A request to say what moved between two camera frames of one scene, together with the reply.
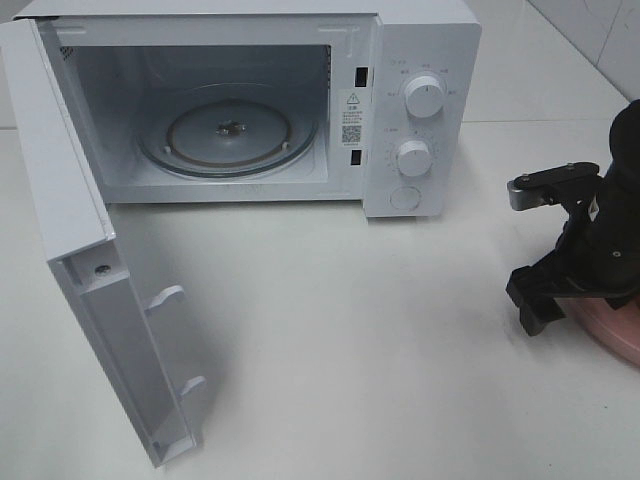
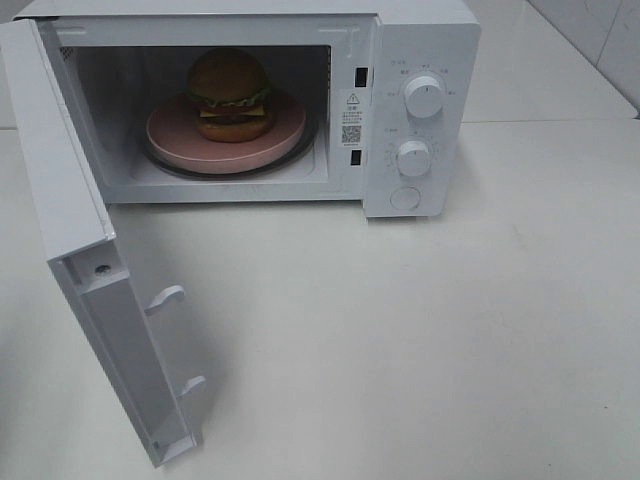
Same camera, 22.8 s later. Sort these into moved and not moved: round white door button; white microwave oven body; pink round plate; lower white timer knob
Moved: pink round plate
Not moved: lower white timer knob; round white door button; white microwave oven body
